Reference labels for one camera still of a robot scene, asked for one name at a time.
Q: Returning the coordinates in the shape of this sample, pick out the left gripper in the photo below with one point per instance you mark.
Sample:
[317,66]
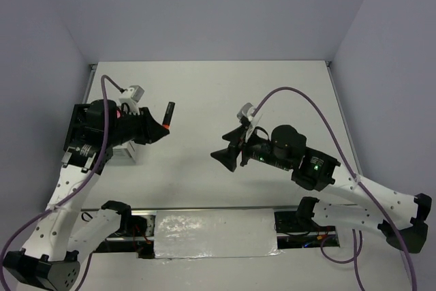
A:
[150,130]

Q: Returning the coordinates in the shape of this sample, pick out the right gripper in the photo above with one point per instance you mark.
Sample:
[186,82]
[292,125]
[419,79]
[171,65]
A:
[227,155]

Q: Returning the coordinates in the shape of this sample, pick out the orange highlighter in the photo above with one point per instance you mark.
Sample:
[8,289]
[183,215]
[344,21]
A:
[168,115]

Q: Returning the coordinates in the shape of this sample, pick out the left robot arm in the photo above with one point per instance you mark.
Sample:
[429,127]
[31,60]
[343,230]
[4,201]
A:
[52,256]

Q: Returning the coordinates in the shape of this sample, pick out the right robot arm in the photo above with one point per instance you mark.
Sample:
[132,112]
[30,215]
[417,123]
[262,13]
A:
[399,218]

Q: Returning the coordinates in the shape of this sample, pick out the white slatted container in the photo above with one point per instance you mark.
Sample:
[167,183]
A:
[124,154]

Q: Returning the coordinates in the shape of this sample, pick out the black slatted container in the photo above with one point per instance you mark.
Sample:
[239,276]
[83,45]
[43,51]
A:
[78,119]

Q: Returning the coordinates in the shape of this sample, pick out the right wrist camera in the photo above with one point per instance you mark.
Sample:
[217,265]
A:
[247,118]

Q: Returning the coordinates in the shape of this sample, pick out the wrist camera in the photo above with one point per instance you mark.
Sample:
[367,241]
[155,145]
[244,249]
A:
[247,118]
[131,96]

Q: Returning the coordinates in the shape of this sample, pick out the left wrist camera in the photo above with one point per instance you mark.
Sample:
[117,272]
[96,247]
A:
[131,96]

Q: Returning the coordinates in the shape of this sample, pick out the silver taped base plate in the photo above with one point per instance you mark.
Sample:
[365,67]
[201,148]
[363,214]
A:
[246,233]

